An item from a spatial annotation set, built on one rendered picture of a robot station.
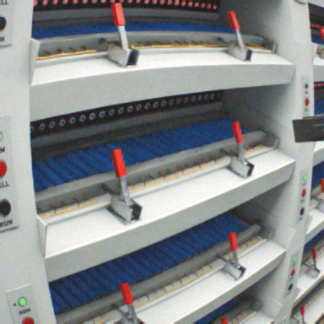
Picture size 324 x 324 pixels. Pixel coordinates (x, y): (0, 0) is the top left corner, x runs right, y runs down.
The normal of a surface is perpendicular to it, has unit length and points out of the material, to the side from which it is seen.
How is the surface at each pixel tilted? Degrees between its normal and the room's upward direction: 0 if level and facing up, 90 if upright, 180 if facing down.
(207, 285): 19
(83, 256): 109
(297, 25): 90
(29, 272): 90
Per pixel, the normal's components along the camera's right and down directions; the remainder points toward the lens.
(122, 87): 0.70, 0.47
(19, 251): 0.74, 0.16
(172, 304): 0.23, -0.87
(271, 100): -0.67, 0.19
